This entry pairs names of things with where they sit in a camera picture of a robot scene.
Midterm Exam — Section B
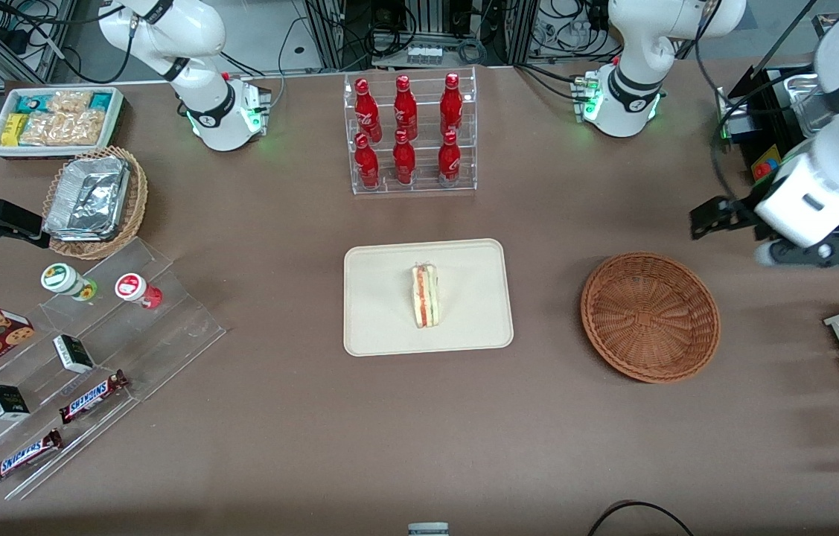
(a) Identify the triangle sandwich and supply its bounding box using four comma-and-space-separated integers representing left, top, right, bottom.
411, 261, 441, 329

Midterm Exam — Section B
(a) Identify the aluminium foil tray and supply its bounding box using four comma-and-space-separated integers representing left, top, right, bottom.
44, 155, 131, 242

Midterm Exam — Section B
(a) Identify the silver metal tray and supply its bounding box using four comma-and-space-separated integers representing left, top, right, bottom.
782, 74, 837, 139

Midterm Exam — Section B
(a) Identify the light oval wicker basket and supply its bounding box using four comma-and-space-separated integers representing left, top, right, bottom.
42, 146, 149, 261

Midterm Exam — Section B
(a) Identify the round brown wicker basket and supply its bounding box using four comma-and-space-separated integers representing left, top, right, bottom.
580, 252, 721, 384

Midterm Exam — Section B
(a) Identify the cream rectangular tray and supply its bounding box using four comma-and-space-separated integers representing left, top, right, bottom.
343, 238, 514, 357

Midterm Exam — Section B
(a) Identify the green lid white cup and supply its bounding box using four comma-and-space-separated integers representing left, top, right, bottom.
40, 263, 98, 302

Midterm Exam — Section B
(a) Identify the black hot food display case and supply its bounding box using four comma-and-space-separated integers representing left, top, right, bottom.
714, 11, 839, 261

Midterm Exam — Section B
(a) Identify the yellow snack packet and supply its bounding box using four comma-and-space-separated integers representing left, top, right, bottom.
1, 113, 29, 147

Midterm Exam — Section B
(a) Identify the clear bag of fried snacks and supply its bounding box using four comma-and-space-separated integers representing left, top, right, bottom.
19, 112, 67, 147
62, 110, 107, 146
47, 91, 94, 115

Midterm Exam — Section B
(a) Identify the red lid white cup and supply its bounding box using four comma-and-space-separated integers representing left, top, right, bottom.
115, 272, 163, 310

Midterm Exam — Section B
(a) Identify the small black box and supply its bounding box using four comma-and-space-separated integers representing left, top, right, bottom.
53, 334, 95, 374
0, 384, 31, 422

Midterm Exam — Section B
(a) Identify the brown Snickers bar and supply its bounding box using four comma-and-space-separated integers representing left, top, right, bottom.
59, 370, 130, 425
0, 429, 63, 485

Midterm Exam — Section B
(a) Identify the clear acrylic stepped stand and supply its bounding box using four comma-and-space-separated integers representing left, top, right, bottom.
0, 237, 227, 501

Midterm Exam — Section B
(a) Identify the red cola bottle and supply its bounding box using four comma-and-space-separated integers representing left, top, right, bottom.
354, 78, 383, 144
392, 130, 417, 185
438, 130, 462, 187
440, 72, 464, 137
394, 74, 418, 141
354, 133, 380, 189

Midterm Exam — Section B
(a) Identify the clear acrylic bottle rack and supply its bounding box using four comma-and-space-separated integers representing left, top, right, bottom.
343, 66, 478, 196

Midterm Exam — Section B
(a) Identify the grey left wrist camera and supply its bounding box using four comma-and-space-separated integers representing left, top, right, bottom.
754, 237, 839, 267

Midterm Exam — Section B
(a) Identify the aluminium frame rack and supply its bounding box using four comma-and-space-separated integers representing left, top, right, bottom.
0, 0, 79, 94

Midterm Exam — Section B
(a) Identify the black cable loop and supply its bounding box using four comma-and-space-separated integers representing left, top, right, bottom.
587, 501, 697, 536

